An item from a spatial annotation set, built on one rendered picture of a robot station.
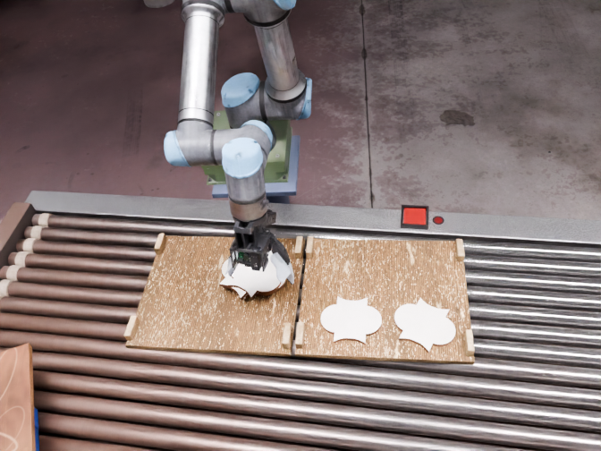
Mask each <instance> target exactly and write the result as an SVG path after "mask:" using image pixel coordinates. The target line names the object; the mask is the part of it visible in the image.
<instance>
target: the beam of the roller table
mask: <svg viewBox="0 0 601 451"><path fill-rule="evenodd" d="M24 203H31V204H32V206H33V207H34V209H35V210H36V211H37V212H38V214H43V213H47V214H54V215H57V216H72V217H101V218H116V219H130V220H146V221H160V222H175V223H190V224H205V225H220V226H234V225H235V223H234V222H233V215H232V214H231V210H230V204H229V200H197V199H180V198H163V197H146V196H129V195H112V194H95V193H77V192H60V191H31V193H30V195H29V196H28V198H27V199H26V200H25V202H24ZM267 209H270V210H272V211H273V212H276V221H275V223H273V224H272V225H267V226H265V228H278V229H293V230H308V231H323V232H337V233H353V234H381V235H397V236H411V237H427V238H441V239H462V240H471V241H486V242H500V243H529V244H544V245H559V246H574V247H589V248H601V220H587V219H570V218H553V217H520V216H503V215H486V214H469V213H452V212H435V211H429V212H428V230H421V229H406V228H401V213H402V211H401V210H400V209H383V208H350V207H333V206H316V205H299V204H282V203H268V204H267ZM436 216H440V217H442V218H443V219H444V222H443V223H442V224H441V225H436V224H435V223H433V220H432V219H433V217H436Z"/></svg>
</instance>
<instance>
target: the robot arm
mask: <svg viewBox="0 0 601 451"><path fill-rule="evenodd" d="M295 4H296V0H182V20H183V21H184V22H185V31H184V42H183V55H182V78H181V90H180V103H179V114H178V126H177V131H176V130H174V131H173V132H168V133H167V134H166V136H165V141H164V150H165V157H166V159H167V161H168V162H169V163H170V164H171V165H172V166H188V167H192V166H223V168H224V174H225V180H226V185H227V191H228V198H229V204H230V210H231V214H232V215H233V222H234V223H235V225H234V226H233V231H234V236H235V238H234V240H233V242H232V244H231V247H230V249H229V251H230V256H229V259H228V266H227V270H226V272H225V274H227V273H228V275H229V276H231V275H232V274H233V272H234V270H235V269H236V267H237V266H238V264H239V263H240V264H241V265H245V267H251V269H252V270H256V271H260V269H261V267H262V270H263V272H264V271H265V269H266V267H267V263H268V253H269V252H270V251H271V252H272V253H273V254H272V255H271V256H270V260H271V262H272V263H273V265H274V266H275V269H276V277H277V279H278V280H279V281H280V282H281V283H282V282H283V281H284V280H285V279H286V278H287V279H288V280H289V282H290V283H291V284H292V285H293V283H294V274H293V271H292V264H291V260H290V258H289V255H288V252H287V250H286V249H285V247H284V245H283V244H282V243H281V242H279V241H278V240H277V239H276V237H275V236H274V234H272V233H271V232H270V230H267V229H266V228H265V226H269V225H272V224H273V223H275V221H276V212H273V211H272V210H270V209H267V204H268V203H269V200H267V197H266V186H265V178H264V171H265V167H266V164H267V158H268V155H269V153H270V151H271V150H272V149H273V148H274V147H275V144H276V136H275V130H274V128H273V127H272V126H271V124H270V123H269V121H272V120H293V119H296V120H300V119H306V118H309V116H310V112H311V89H312V79H310V78H305V76H304V74H303V73H302V72H301V71H300V70H299V69H298V67H297V63H296V57H295V53H294V49H293V44H292V36H291V32H290V27H289V22H288V18H287V17H288V16H289V14H290V12H291V9H292V8H293V7H294V6H295ZM227 13H243V14H244V17H245V19H246V21H247V22H248V23H249V24H251V25H252V26H254V30H255V32H256V36H257V40H258V45H259V48H260V52H261V54H262V58H263V62H264V65H265V68H266V71H267V79H266V80H265V81H260V80H259V78H258V76H257V75H255V74H253V73H250V72H245V73H240V74H237V75H235V76H233V77H232V78H231V79H230V80H228V81H227V82H226V83H225V84H224V86H223V87H222V90H221V94H222V99H223V105H224V109H225V112H226V115H227V119H228V122H229V125H230V129H222V130H213V123H214V109H215V94H216V66H217V51H218V36H219V28H220V27H221V26H222V25H223V24H224V15H225V14H227ZM271 249H272V250H271Z"/></svg>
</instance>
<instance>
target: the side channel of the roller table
mask: <svg viewBox="0 0 601 451"><path fill-rule="evenodd" d="M37 213H38V212H37V211H36V210H35V209H34V207H33V206H32V204H31V203H24V202H14V203H13V204H12V206H11V207H10V209H9V210H8V212H7V213H6V215H5V217H4V219H3V220H2V222H1V223H0V270H1V268H2V267H3V266H10V265H9V263H8V257H9V255H10V254H11V253H12V252H17V249H16V244H17V242H18V241H19V240H20V239H26V238H25V236H24V231H25V229H26V227H27V226H33V225H32V222H31V220H32V218H33V216H34V215H35V214H37Z"/></svg>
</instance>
